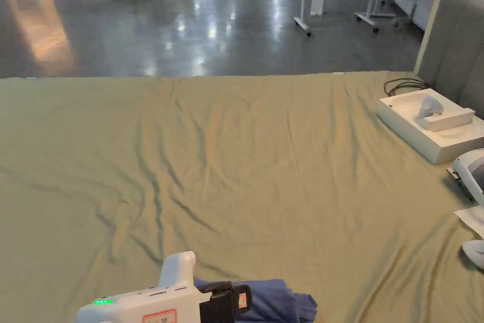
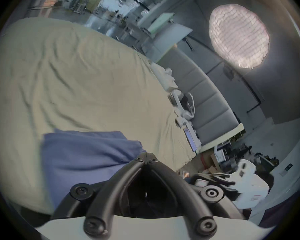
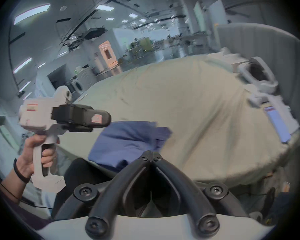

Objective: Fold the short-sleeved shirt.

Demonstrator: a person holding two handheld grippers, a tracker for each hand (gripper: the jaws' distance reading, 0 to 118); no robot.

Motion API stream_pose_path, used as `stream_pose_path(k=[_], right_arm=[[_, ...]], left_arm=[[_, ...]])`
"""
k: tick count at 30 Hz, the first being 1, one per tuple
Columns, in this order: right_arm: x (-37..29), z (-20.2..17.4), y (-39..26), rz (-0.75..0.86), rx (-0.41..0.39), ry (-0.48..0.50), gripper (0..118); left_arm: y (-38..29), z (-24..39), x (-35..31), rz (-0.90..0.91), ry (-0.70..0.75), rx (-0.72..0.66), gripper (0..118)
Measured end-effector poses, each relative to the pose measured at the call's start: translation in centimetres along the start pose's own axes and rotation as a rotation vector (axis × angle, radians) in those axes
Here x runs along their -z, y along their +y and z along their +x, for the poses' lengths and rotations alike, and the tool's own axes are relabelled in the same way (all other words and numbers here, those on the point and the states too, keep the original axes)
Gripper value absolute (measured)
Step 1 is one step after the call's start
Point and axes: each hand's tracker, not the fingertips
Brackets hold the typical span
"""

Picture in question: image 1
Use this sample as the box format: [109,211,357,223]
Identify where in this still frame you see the bed with beige sheet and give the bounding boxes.
[0,70,484,323]

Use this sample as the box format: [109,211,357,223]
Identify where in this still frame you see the white open carton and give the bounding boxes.
[376,88,484,165]

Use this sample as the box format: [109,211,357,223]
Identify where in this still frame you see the white upright carton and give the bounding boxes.
[310,0,329,17]

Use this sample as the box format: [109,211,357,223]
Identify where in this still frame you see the small white box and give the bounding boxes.
[423,107,475,134]

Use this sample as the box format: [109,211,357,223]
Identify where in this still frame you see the grey padded headboard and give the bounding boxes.
[413,0,484,120]

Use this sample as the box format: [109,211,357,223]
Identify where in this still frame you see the white headset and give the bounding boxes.
[446,148,484,213]

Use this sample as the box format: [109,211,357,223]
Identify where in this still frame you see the white hand controller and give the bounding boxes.
[462,239,484,272]

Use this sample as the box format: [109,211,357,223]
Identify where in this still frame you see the dark cable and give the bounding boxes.
[383,77,432,97]

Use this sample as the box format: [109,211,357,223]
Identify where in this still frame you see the grey hand controller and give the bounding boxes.
[415,95,444,128]

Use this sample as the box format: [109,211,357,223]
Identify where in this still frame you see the white paper sheet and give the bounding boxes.
[453,205,484,241]

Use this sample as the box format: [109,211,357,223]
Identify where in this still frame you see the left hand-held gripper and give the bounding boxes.
[75,251,252,323]

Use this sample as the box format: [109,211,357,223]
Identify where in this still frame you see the dark blue garment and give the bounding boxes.
[194,279,319,323]

